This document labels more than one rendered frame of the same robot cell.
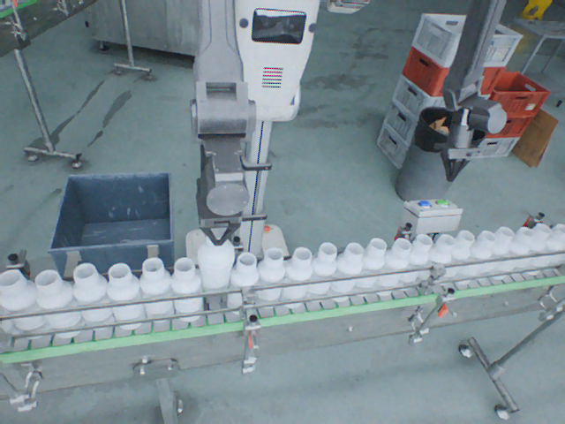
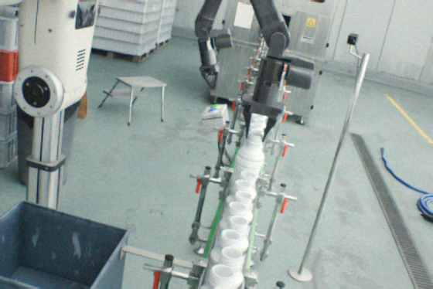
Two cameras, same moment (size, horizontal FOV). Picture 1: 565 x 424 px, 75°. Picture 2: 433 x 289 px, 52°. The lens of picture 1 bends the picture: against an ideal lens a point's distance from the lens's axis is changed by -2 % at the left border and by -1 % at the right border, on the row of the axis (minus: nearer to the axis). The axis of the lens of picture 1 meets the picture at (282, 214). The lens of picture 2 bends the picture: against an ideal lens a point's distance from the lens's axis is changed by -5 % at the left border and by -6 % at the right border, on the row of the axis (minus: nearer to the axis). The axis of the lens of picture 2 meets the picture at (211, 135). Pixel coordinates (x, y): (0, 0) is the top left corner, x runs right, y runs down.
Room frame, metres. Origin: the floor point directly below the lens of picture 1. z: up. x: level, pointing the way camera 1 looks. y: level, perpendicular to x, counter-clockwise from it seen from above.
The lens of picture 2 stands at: (0.07, 1.14, 1.60)
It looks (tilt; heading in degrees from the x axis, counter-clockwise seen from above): 19 degrees down; 296
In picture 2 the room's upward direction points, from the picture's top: 11 degrees clockwise
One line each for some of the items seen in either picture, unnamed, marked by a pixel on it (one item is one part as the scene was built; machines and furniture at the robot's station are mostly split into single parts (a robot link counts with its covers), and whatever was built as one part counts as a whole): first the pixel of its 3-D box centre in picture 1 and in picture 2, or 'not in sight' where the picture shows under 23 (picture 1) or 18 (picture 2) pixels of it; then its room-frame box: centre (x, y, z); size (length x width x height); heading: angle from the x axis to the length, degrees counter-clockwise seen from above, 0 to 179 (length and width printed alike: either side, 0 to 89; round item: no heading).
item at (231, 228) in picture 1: (217, 222); (261, 122); (0.45, 0.11, 1.28); 0.07 x 0.07 x 0.09; 21
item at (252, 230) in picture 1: (246, 238); not in sight; (1.14, 0.14, 0.49); 0.13 x 0.13 x 0.40; 21
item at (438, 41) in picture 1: (464, 40); (4, 26); (3.00, -1.05, 1.00); 0.61 x 0.41 x 0.22; 119
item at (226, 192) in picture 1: (225, 155); (291, 59); (0.42, 0.09, 1.44); 0.12 x 0.09 x 0.12; 22
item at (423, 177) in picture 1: (433, 161); (45, 138); (2.40, -1.01, 0.32); 0.45 x 0.45 x 0.64
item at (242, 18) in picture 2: not in sight; (244, 15); (2.56, -4.16, 1.22); 0.23 x 0.03 x 0.32; 21
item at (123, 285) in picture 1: (125, 297); (236, 227); (0.39, 0.27, 1.08); 0.06 x 0.06 x 0.17
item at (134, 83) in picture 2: not in sight; (132, 96); (3.01, -2.79, 0.21); 0.61 x 0.47 x 0.41; 164
